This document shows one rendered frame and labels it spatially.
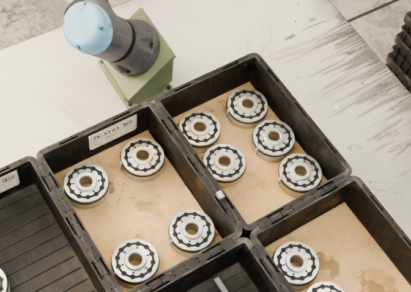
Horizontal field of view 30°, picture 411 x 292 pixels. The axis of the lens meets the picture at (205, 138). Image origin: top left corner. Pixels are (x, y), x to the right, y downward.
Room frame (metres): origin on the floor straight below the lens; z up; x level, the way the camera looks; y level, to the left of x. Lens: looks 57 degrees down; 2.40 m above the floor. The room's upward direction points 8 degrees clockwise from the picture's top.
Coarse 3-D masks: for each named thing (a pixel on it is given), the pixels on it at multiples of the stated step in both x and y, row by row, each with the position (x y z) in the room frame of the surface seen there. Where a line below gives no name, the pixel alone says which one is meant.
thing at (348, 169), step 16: (240, 64) 1.17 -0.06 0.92; (192, 80) 1.09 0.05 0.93; (272, 80) 1.13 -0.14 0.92; (160, 96) 1.04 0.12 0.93; (288, 96) 1.09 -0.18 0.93; (304, 112) 1.05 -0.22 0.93; (208, 176) 0.84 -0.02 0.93; (336, 176) 0.89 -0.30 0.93; (224, 192) 0.81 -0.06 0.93; (288, 208) 0.79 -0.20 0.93; (240, 224) 0.74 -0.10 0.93; (256, 224) 0.74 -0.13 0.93
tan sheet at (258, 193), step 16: (224, 96) 1.13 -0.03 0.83; (224, 112) 1.08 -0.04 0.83; (272, 112) 1.11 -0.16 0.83; (224, 128) 1.04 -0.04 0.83; (240, 128) 1.04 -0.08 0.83; (240, 144) 1.00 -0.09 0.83; (256, 160) 0.96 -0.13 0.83; (256, 176) 0.92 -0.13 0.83; (272, 176) 0.92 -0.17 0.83; (240, 192) 0.87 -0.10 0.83; (256, 192) 0.87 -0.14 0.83; (272, 192) 0.88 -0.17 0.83; (240, 208) 0.83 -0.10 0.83; (256, 208) 0.83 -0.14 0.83; (272, 208) 0.84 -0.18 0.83
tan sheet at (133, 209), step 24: (120, 144) 0.95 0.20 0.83; (168, 168) 0.90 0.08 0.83; (120, 192) 0.82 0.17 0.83; (144, 192) 0.83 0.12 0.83; (168, 192) 0.84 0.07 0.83; (96, 216) 0.75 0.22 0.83; (120, 216) 0.76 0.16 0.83; (144, 216) 0.77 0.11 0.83; (168, 216) 0.78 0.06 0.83; (96, 240) 0.69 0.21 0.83; (120, 240) 0.70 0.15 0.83; (144, 240) 0.71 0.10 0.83; (168, 240) 0.72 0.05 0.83; (216, 240) 0.74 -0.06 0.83; (168, 264) 0.66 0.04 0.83
